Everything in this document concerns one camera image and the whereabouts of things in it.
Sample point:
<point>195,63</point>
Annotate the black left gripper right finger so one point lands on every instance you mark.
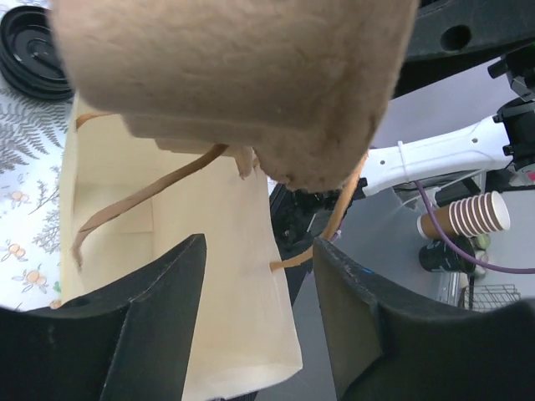
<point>386,342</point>

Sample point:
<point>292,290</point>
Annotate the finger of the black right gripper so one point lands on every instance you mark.
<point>450,37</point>

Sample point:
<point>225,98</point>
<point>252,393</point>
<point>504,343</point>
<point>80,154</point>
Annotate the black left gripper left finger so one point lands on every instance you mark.
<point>104,334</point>

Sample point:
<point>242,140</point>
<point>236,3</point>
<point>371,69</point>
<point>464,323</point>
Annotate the brown paper bag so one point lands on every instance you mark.
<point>207,313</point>

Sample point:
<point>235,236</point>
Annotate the single brown cup carrier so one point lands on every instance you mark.
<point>304,84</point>

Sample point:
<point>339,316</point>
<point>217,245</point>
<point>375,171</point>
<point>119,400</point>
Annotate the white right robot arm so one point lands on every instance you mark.
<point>496,142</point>

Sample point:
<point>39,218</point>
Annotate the dark green paper cup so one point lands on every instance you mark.
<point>437,256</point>

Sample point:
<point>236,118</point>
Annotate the striped brown paper cups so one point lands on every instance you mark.
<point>474,216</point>

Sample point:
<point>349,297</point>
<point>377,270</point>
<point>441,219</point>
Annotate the floral table mat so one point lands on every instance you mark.
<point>33,134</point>

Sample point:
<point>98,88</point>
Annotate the stack of black lids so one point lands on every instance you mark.
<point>29,61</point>

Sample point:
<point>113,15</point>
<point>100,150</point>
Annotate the small wire basket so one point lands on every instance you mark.
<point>483,298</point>

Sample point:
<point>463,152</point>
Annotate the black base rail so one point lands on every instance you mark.
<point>298,217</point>

